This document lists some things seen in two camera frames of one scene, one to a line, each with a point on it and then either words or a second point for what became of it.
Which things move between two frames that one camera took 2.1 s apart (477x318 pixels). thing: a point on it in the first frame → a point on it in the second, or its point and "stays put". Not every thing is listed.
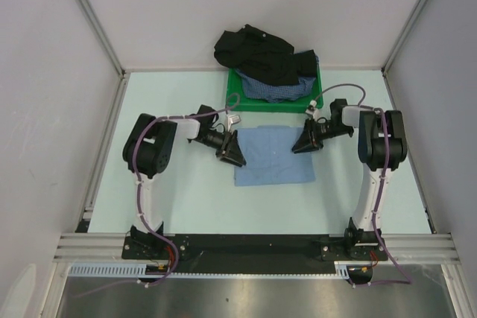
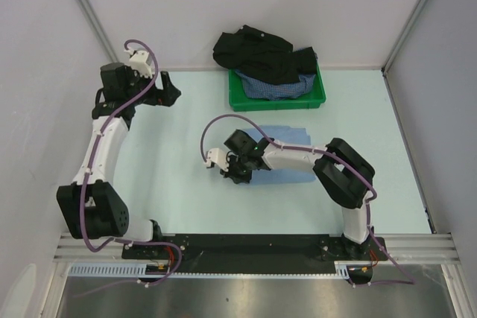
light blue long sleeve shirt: (267, 153) stays put
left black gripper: (233, 154) → (165, 97)
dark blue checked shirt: (254, 87) stays put
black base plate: (263, 253) stays put
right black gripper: (305, 142) → (231, 175)
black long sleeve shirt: (264, 56) stays put
